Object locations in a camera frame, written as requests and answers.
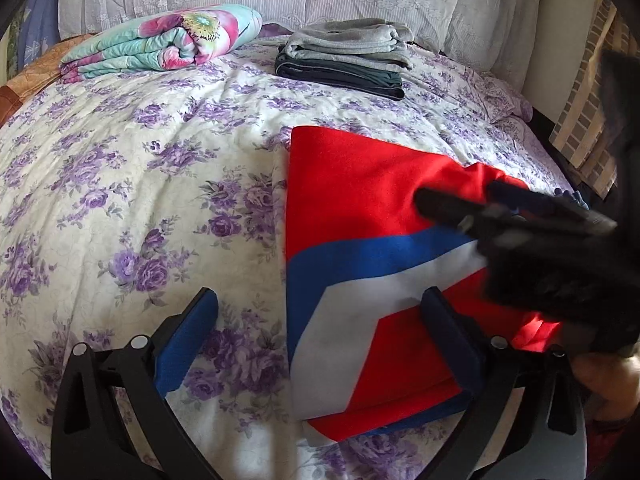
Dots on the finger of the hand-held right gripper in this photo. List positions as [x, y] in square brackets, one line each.
[545, 210]
[450, 210]

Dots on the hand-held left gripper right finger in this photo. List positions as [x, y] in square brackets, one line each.
[457, 355]

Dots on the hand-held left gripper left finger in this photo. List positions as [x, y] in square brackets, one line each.
[187, 340]

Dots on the red pants with blue-white stripes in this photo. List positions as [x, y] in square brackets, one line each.
[350, 200]

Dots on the folded dark green pants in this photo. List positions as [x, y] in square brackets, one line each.
[345, 77]

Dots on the person's right hand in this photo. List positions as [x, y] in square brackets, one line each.
[610, 380]

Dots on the brick-pattern cloth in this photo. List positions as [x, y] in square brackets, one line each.
[585, 110]

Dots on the purple floral bedsheet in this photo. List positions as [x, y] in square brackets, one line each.
[150, 185]

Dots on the folded grey garment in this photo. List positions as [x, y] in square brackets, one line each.
[345, 40]

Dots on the folded colourful floral blanket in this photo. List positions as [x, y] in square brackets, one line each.
[165, 40]

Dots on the orange patterned blanket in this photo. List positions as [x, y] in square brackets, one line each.
[35, 75]

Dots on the blue patterned cloth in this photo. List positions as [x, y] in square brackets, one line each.
[40, 20]

